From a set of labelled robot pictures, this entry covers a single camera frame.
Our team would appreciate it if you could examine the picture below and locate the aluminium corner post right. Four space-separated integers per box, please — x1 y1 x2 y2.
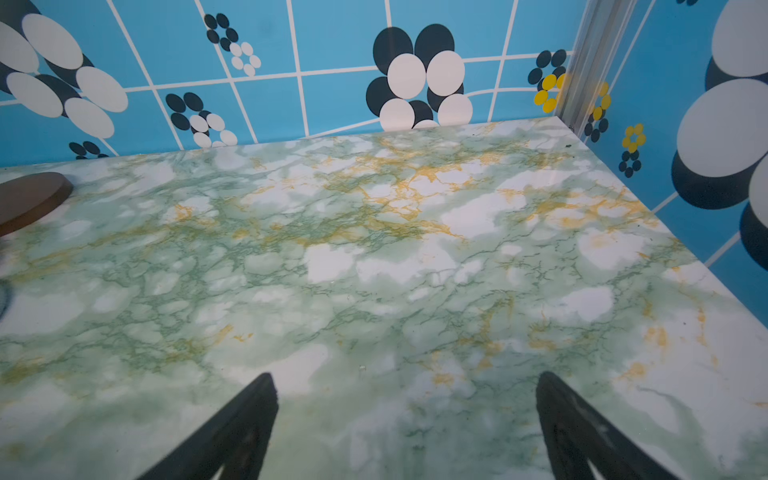
555 0 637 136

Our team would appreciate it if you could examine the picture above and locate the dark brown round wooden coaster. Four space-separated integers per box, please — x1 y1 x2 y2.
1 172 74 236

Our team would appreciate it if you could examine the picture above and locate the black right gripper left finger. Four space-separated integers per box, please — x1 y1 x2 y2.
141 372 279 479

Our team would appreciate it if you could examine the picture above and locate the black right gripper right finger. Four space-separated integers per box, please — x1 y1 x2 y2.
536 371 675 479

